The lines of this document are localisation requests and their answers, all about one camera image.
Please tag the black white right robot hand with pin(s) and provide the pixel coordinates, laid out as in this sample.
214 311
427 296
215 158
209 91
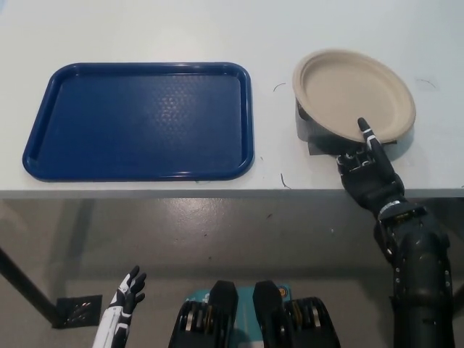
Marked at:
373 181

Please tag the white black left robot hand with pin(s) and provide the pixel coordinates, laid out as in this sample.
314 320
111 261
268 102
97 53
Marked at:
121 308

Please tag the beige paper plate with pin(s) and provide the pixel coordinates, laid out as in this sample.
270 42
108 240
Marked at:
348 94

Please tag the black floor foot plate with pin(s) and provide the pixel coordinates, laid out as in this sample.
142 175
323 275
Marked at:
78 311

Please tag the blue plastic tray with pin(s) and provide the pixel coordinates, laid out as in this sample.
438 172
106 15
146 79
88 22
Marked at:
108 123

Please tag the grey perforated plastic basket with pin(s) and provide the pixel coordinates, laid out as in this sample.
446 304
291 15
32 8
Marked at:
303 121

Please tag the black table leg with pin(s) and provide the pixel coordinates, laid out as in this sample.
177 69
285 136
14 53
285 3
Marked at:
29 286

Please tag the black teal robot body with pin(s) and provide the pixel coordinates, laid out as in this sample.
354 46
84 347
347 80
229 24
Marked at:
268 319

